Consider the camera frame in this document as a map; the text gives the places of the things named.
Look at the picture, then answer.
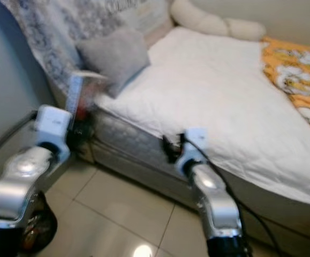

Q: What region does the grey pillow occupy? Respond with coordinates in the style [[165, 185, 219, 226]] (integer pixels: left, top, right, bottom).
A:
[[77, 28, 150, 100]]

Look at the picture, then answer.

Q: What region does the yellow cartoon print blanket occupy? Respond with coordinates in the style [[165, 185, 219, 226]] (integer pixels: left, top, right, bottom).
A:
[[262, 36, 310, 142]]

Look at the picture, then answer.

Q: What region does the white quilted mattress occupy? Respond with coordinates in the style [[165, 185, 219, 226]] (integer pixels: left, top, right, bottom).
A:
[[85, 27, 310, 209]]

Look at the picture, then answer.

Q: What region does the black round trash bin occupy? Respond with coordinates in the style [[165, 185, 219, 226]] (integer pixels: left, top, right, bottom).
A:
[[18, 188, 59, 255]]

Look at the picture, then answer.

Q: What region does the white patterned headboard cover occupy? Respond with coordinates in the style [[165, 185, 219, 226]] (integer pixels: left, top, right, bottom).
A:
[[2, 0, 174, 108]]

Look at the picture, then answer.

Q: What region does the cream bolster pillow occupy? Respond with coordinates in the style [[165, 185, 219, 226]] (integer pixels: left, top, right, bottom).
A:
[[171, 0, 267, 42]]

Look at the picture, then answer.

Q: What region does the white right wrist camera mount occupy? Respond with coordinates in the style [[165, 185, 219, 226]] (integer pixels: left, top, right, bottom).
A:
[[179, 127, 209, 172]]

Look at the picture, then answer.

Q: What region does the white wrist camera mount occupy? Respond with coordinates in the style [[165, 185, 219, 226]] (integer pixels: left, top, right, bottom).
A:
[[35, 105, 71, 161], [179, 127, 209, 172]]

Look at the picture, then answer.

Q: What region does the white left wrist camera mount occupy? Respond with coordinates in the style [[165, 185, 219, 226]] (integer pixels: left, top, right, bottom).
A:
[[35, 105, 71, 161]]

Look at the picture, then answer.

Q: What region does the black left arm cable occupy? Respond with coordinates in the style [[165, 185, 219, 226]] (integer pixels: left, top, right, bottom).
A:
[[0, 110, 40, 161]]

